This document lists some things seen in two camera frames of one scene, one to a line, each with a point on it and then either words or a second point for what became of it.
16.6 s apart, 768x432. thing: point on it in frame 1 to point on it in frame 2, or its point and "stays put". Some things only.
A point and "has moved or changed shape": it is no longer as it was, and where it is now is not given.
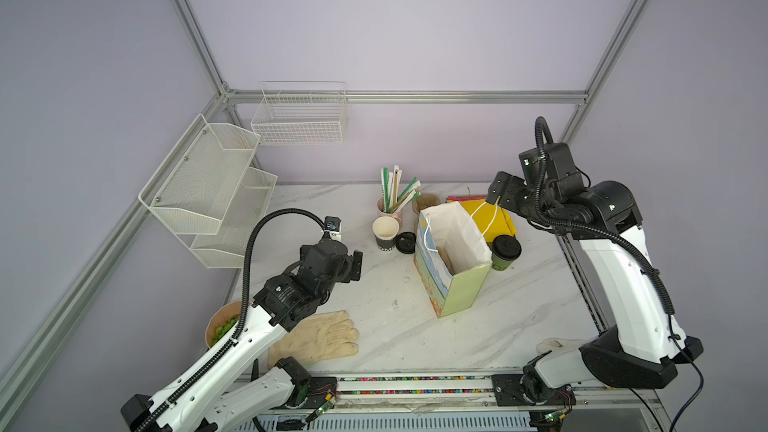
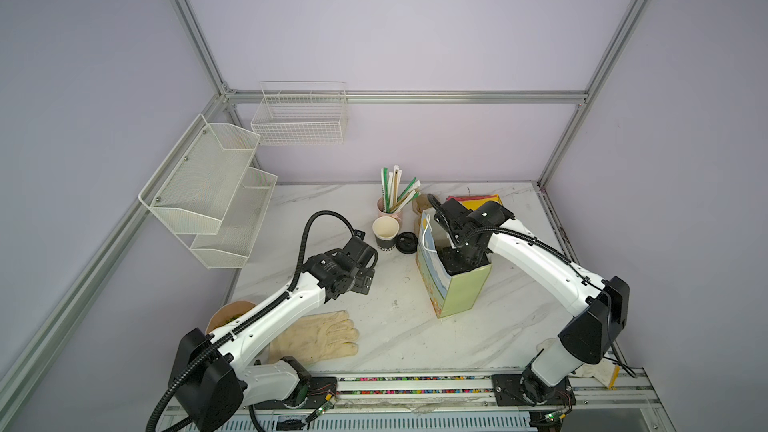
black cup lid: (506, 247) has moved or changed shape
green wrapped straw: (386, 190) stays put
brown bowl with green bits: (221, 321) stays put
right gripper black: (505, 182) to (476, 258)
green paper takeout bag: (450, 258) stays put
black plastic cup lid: (406, 242) stays put
